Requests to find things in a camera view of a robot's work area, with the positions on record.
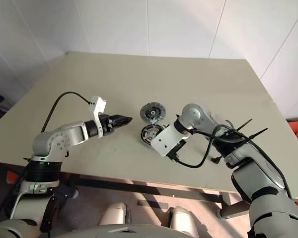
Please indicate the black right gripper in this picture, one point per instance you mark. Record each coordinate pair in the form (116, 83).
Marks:
(176, 151)

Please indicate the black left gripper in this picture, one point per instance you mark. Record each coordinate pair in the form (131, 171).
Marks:
(106, 125)

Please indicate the motor stator with copper windings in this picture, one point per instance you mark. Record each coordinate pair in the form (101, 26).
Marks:
(147, 135)

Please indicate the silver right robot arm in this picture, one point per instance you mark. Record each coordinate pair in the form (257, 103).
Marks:
(263, 173)

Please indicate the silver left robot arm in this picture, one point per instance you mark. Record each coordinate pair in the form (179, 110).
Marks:
(62, 135)

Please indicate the round grey motor rotor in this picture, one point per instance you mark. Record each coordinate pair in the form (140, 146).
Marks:
(152, 112)

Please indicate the beige right robot leg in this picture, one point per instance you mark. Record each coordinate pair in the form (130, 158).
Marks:
(183, 218)

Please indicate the beige robot leg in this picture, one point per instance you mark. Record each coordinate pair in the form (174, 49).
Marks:
(115, 214)
(183, 218)

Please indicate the beige left robot leg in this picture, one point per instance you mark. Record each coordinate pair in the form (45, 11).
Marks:
(115, 214)

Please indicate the grey robot torso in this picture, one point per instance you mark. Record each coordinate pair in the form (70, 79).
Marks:
(129, 230)

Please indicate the small orange object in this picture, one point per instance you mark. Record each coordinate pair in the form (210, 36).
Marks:
(11, 178)

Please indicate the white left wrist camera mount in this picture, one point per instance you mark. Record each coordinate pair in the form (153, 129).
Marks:
(97, 104)

